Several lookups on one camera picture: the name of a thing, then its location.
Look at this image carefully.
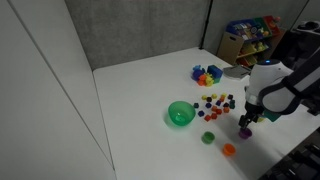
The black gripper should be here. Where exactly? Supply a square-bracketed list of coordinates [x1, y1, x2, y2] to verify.
[238, 100, 265, 132]

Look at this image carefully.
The small purple bowl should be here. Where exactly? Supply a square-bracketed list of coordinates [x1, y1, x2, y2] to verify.
[238, 128, 254, 141]

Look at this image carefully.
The small orange bowl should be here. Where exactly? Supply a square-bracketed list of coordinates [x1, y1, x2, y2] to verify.
[221, 142, 237, 157]

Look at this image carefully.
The small green bowl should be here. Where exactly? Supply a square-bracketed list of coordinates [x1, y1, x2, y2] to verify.
[200, 130, 216, 146]

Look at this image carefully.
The large green plastic bowl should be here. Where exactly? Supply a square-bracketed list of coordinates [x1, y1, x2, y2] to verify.
[167, 100, 197, 128]

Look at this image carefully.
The grey metal mounting plate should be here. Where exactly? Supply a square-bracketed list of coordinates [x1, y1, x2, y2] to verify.
[222, 64, 252, 81]

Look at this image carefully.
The large blue toy block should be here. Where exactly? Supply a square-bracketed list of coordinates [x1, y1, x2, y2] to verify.
[206, 64, 224, 80]

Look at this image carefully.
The orange toy piece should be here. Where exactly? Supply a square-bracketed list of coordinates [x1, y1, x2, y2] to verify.
[196, 73, 208, 87]

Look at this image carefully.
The round purple toy piece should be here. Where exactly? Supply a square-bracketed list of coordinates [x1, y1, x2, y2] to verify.
[191, 68, 205, 81]

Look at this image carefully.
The colourful toy bin shelf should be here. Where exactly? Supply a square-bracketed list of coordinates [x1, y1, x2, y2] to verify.
[216, 14, 288, 70]

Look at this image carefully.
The black background equipment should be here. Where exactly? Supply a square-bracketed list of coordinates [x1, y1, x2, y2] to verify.
[273, 19, 320, 68]

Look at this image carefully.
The black stand pole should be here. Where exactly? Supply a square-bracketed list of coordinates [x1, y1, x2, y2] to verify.
[198, 0, 215, 51]

